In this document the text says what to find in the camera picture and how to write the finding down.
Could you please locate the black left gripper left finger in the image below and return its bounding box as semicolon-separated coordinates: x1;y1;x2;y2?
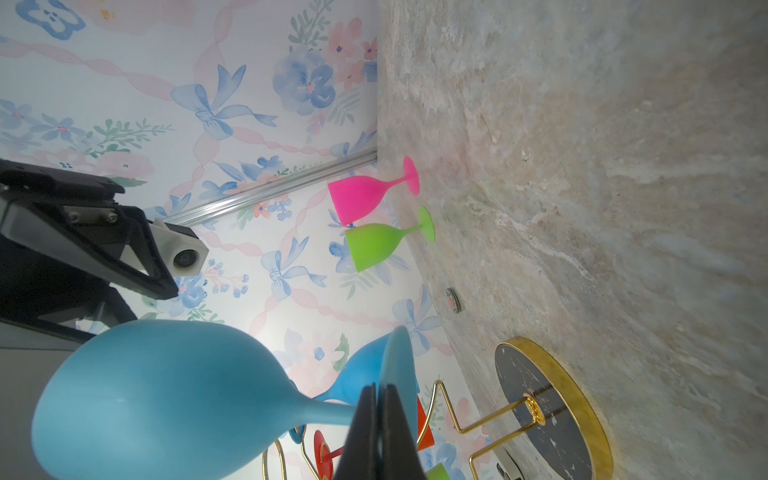
334;384;378;480

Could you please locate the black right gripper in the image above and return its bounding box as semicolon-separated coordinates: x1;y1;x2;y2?
1;159;178;345

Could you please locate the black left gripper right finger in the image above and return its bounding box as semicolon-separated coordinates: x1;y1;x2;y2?
380;385;427;480

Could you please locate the lime green back wine glass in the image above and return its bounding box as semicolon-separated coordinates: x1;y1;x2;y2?
425;463;450;480

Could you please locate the lime green wine glass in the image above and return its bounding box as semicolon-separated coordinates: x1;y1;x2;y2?
345;207;436;273
425;463;450;480

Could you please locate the gold wire glass rack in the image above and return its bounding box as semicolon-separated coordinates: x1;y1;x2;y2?
260;335;615;480

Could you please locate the light blue front wine glass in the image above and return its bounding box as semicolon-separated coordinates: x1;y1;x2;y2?
31;319;420;480

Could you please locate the magenta wine glass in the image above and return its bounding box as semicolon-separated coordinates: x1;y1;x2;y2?
328;157;420;226

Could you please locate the red wine glass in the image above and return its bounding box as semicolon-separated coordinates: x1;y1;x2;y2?
314;386;429;480

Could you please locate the blue back wine glass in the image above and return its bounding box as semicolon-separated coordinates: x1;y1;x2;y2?
312;334;390;426

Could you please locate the round green red badge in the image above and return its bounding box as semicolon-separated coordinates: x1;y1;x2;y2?
446;288;462;314

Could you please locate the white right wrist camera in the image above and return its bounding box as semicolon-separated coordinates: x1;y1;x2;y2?
150;219;209;277

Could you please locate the right corner aluminium post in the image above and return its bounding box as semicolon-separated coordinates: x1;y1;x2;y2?
164;146;377;227

